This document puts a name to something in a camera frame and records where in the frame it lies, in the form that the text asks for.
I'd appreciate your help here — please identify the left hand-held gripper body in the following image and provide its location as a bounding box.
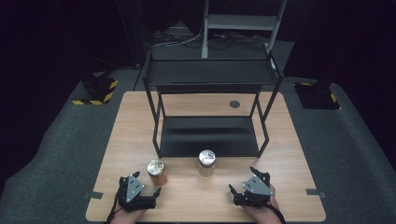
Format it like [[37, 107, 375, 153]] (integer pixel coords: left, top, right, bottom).
[[116, 174, 157, 213]]

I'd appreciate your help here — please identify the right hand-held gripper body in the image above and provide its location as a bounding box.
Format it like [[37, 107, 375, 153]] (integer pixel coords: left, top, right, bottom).
[[233, 172, 275, 208]]

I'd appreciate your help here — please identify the gold-lidded jar of orange powder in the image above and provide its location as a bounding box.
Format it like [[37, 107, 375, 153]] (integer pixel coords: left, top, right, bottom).
[[146, 159, 169, 187]]

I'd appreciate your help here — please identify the silver-lidded clear glass jar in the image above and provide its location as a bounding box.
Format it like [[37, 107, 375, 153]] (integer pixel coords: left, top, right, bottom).
[[197, 149, 217, 178]]

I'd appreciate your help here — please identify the black two-tier metal rack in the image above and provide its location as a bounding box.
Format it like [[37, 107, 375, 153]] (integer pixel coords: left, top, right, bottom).
[[142, 50, 285, 160]]

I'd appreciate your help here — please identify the person's left hand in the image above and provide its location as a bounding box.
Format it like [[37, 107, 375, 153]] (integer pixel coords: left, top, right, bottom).
[[110, 204, 148, 224]]

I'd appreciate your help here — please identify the person's right hand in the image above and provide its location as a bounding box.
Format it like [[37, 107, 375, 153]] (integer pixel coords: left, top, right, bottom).
[[244, 185, 283, 224]]

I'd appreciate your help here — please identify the grey tape strip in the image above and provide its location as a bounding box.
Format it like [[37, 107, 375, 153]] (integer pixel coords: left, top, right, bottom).
[[305, 188, 327, 199], [83, 190, 105, 200]]

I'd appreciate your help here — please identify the black yellow-striped stand base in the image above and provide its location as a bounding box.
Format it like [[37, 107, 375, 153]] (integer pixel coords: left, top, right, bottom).
[[70, 73, 120, 106], [293, 79, 341, 110]]

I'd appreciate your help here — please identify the left hand-held gripper cable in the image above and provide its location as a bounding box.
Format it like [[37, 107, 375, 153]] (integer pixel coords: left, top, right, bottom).
[[105, 192, 121, 224]]

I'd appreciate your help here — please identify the hand-held gripper cable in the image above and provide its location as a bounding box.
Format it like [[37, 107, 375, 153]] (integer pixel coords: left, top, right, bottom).
[[264, 202, 287, 224], [105, 192, 121, 224]]

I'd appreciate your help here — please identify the right hand-held gripper cable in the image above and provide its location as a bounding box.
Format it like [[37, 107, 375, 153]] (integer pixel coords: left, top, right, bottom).
[[264, 202, 287, 224]]

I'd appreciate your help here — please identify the bundle of floor cables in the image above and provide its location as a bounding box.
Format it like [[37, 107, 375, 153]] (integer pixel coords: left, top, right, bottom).
[[150, 20, 269, 50]]

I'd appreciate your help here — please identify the grey metal stand frame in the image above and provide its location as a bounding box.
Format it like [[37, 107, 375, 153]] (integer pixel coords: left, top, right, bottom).
[[201, 0, 288, 60]]

